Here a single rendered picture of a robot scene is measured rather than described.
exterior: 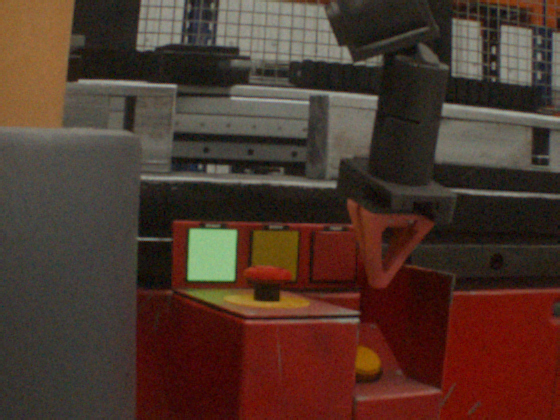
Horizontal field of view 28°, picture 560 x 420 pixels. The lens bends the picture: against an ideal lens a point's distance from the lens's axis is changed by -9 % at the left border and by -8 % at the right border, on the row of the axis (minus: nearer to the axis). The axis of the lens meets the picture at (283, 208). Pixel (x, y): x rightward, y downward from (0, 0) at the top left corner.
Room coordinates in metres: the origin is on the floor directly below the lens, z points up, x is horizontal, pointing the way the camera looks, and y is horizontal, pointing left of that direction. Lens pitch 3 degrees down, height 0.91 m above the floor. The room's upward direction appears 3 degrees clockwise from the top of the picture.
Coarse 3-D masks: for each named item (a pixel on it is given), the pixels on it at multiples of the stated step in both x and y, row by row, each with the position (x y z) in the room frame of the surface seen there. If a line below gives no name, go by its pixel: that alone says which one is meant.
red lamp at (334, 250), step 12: (324, 240) 1.14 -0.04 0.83; (336, 240) 1.15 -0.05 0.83; (348, 240) 1.16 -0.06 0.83; (324, 252) 1.15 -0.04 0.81; (336, 252) 1.15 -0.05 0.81; (348, 252) 1.16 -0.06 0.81; (312, 264) 1.14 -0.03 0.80; (324, 264) 1.15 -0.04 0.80; (336, 264) 1.15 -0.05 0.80; (348, 264) 1.16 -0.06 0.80; (312, 276) 1.14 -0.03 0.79; (324, 276) 1.15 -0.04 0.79; (336, 276) 1.15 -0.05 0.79; (348, 276) 1.16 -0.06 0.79
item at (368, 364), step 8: (360, 352) 1.08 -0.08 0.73; (368, 352) 1.08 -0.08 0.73; (360, 360) 1.07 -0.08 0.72; (368, 360) 1.07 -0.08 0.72; (376, 360) 1.07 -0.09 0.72; (360, 368) 1.06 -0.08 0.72; (368, 368) 1.06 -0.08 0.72; (376, 368) 1.06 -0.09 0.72; (360, 376) 1.06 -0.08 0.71; (368, 376) 1.06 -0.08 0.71
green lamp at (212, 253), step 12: (192, 240) 1.08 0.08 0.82; (204, 240) 1.09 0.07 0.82; (216, 240) 1.10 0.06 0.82; (228, 240) 1.10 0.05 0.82; (192, 252) 1.09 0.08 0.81; (204, 252) 1.09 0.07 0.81; (216, 252) 1.10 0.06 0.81; (228, 252) 1.10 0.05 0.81; (192, 264) 1.09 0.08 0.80; (204, 264) 1.09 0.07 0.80; (216, 264) 1.10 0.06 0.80; (228, 264) 1.10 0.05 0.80; (192, 276) 1.09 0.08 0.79; (204, 276) 1.09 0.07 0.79; (216, 276) 1.10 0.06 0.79; (228, 276) 1.10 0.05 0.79
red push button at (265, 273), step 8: (248, 272) 1.02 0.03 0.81; (256, 272) 1.01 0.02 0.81; (264, 272) 1.01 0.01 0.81; (272, 272) 1.01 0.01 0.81; (280, 272) 1.01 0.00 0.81; (288, 272) 1.02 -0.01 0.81; (256, 280) 1.01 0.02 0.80; (264, 280) 1.01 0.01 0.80; (272, 280) 1.01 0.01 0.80; (280, 280) 1.01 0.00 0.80; (288, 280) 1.02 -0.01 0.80; (256, 288) 1.02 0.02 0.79; (264, 288) 1.02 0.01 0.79; (272, 288) 1.02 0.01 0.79; (256, 296) 1.02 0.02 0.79; (264, 296) 1.02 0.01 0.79; (272, 296) 1.02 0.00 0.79
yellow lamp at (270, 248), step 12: (264, 240) 1.12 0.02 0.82; (276, 240) 1.12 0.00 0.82; (288, 240) 1.13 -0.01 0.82; (264, 252) 1.12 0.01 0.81; (276, 252) 1.12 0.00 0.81; (288, 252) 1.13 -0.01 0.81; (252, 264) 1.11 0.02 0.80; (264, 264) 1.12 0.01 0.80; (276, 264) 1.12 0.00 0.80; (288, 264) 1.13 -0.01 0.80
